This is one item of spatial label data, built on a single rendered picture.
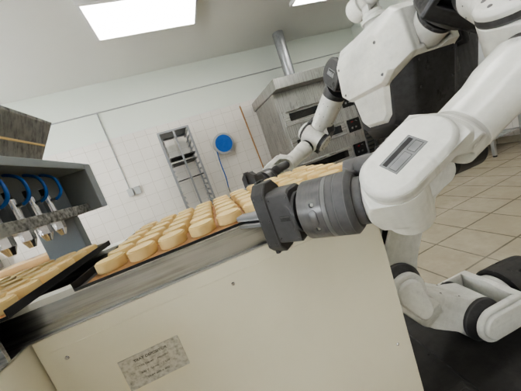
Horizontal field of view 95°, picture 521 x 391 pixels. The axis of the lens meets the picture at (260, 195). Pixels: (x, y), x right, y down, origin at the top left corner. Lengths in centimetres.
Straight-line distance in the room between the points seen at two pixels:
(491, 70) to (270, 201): 30
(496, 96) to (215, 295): 50
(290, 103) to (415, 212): 392
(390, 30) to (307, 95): 366
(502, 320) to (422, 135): 86
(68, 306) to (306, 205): 45
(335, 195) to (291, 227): 9
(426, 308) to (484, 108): 62
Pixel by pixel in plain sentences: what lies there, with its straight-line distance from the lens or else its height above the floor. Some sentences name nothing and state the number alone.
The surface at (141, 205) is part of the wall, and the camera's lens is 474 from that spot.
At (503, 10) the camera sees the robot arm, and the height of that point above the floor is 107.
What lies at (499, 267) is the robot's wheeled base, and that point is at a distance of 124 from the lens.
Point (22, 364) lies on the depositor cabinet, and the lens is 60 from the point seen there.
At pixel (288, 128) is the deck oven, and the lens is 407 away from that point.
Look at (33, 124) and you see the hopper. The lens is 96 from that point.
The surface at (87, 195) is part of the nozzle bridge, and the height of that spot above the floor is 107.
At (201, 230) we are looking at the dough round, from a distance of 45.
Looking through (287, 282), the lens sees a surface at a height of 75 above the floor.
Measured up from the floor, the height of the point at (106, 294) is 86.
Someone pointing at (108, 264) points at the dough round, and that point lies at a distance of 50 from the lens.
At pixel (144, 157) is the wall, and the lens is 472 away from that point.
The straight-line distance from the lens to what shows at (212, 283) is 50.
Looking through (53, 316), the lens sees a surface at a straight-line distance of 58.
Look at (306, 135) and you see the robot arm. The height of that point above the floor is 102.
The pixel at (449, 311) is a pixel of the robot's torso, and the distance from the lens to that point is 102.
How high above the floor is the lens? 101
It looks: 9 degrees down
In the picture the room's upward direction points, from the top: 19 degrees counter-clockwise
